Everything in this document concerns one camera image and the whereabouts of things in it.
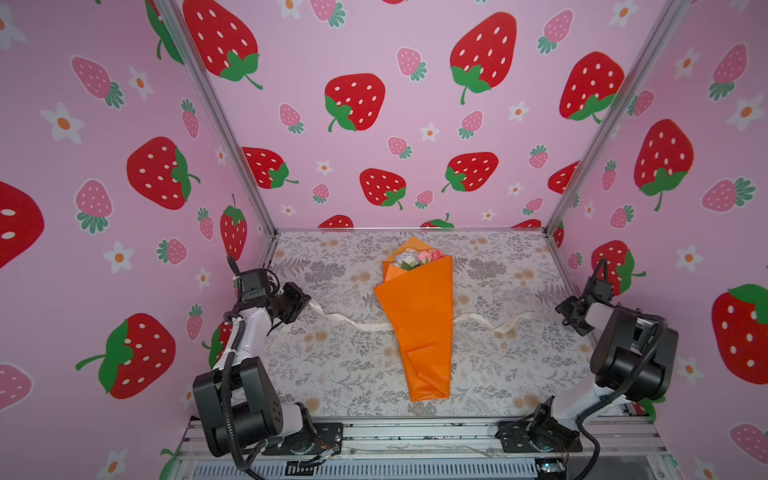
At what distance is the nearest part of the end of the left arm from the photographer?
2.12 feet

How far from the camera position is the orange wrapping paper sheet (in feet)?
2.72

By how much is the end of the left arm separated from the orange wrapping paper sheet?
30cm
